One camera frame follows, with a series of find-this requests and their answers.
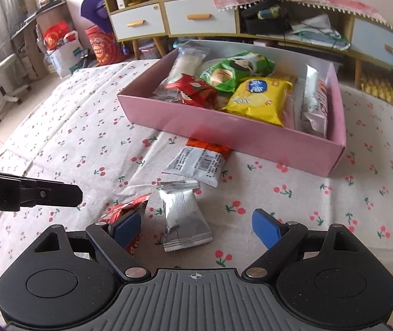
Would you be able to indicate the orange white snack pack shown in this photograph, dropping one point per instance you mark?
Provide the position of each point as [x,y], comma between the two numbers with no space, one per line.
[200,160]

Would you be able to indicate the pink wafer pack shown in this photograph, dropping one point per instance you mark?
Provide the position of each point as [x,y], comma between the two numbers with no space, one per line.
[288,116]

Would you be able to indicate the stack of papers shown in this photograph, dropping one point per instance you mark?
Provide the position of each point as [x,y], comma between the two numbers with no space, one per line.
[318,29]

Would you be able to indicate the silver cream snack pack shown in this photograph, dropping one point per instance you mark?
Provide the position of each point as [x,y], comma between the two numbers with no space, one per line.
[185,225]

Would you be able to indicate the white jam cookie pack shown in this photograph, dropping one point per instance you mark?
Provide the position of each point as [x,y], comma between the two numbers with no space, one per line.
[314,107]

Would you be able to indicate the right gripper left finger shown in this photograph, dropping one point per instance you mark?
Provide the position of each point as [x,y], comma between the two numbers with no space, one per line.
[111,242]

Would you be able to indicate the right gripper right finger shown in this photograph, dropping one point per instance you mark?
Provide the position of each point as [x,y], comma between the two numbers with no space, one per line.
[281,240]

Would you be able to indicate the yellow chip bag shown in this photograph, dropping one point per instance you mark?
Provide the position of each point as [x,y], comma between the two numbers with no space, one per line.
[262,99]

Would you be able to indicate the green cartoon snack pack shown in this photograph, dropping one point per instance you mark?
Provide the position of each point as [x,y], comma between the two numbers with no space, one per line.
[227,74]

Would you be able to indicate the white shopping bag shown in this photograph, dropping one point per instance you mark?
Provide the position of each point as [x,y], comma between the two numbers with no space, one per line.
[66,57]

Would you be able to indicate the black open case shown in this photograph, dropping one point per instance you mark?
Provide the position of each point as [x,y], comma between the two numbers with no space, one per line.
[265,17]

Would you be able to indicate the red snack pack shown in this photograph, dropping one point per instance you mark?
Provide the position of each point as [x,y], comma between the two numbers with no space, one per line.
[124,222]
[194,91]

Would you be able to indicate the red round drum bag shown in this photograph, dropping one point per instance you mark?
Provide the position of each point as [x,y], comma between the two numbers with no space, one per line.
[106,48]

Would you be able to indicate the red gift bag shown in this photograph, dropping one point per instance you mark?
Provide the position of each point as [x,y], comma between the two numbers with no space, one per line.
[53,34]

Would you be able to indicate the pink cardboard box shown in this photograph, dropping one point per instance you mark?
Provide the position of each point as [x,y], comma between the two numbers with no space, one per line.
[294,148]

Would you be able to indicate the clear white rice cracker pack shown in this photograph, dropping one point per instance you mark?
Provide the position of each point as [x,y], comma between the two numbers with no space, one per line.
[189,60]

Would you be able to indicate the purple hat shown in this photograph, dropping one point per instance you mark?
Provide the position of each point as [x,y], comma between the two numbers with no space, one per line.
[96,12]

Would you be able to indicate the wooden TV cabinet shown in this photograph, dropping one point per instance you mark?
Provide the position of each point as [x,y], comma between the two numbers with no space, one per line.
[133,20]

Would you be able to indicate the yellow egg tray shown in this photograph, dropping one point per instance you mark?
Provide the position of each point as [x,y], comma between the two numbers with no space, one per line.
[377,86]

